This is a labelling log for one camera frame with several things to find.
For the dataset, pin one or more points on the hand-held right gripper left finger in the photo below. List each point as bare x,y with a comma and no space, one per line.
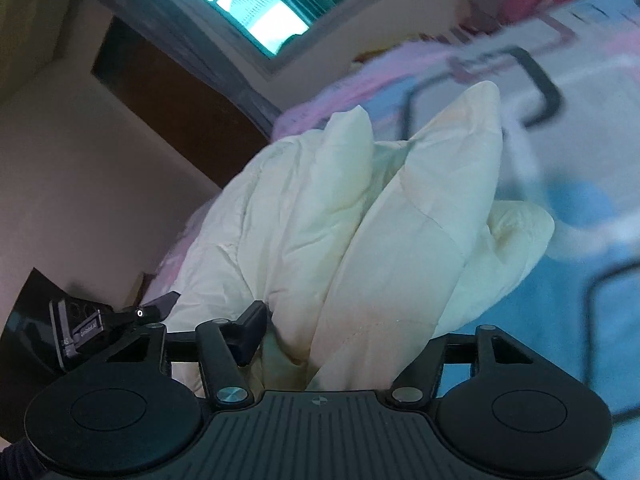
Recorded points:
252,332

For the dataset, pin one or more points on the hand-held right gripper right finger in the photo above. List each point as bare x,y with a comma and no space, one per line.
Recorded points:
425,367

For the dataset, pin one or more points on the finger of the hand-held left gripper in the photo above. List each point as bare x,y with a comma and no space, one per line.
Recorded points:
161,305

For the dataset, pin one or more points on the cream white quilt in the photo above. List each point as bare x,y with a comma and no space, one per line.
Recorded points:
390,240

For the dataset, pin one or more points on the person's left forearm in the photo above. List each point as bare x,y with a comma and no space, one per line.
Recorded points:
17,460

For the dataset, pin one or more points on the dark wooden door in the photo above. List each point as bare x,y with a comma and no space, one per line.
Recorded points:
170,100

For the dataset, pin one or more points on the patterned bed sheet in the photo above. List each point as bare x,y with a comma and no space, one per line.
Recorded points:
575,160

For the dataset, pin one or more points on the grey curtain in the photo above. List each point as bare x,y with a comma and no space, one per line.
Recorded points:
200,45

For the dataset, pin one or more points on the pink cloth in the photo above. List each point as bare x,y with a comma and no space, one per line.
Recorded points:
360,85

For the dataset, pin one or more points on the window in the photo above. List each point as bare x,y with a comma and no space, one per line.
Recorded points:
245,5

